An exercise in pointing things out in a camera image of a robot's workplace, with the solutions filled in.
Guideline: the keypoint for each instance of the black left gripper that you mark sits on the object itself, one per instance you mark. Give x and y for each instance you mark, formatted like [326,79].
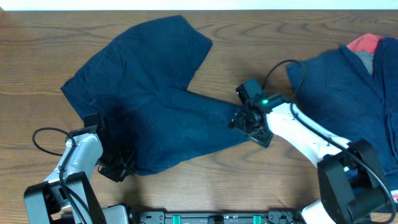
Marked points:
[120,174]

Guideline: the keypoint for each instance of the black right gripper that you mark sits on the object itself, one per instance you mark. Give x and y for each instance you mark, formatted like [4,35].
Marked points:
[237,121]

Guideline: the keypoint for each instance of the navy blue shorts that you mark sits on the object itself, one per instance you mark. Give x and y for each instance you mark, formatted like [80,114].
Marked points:
[139,83]

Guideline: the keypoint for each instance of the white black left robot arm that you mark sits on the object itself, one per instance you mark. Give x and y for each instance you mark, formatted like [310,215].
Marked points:
[66,195]

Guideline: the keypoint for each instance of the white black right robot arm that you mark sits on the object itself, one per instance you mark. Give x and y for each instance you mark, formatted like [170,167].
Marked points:
[350,178]

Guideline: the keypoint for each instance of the navy blue clothes pile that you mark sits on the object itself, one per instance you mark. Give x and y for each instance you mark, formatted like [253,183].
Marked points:
[336,91]

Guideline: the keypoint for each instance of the grey garment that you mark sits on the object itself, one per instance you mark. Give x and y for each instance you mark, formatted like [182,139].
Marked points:
[367,60]

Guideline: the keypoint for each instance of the red garment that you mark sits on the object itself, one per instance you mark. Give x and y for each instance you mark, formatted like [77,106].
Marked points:
[367,42]

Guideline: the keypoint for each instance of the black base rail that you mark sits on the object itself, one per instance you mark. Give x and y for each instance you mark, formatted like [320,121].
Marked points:
[217,217]

